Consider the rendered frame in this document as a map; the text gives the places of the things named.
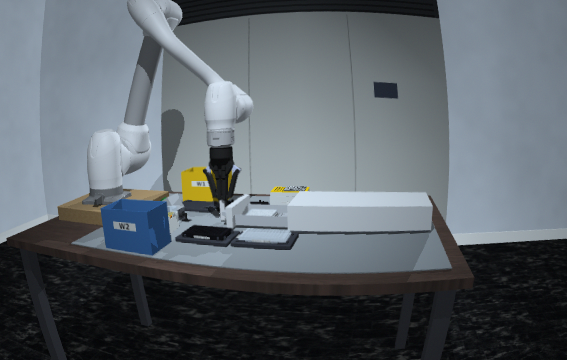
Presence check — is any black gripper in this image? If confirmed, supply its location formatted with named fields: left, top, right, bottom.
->
left=203, top=146, right=241, bottom=220

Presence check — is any light grey bench mat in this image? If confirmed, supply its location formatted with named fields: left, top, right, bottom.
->
left=71, top=209, right=452, bottom=274

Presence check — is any yellow bin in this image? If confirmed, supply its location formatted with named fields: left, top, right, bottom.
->
left=181, top=167, right=232, bottom=201

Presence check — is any blue open-top bin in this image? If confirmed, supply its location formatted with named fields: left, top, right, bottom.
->
left=100, top=199, right=171, bottom=256

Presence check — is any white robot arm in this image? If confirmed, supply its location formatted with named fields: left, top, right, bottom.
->
left=82, top=0, right=253, bottom=205

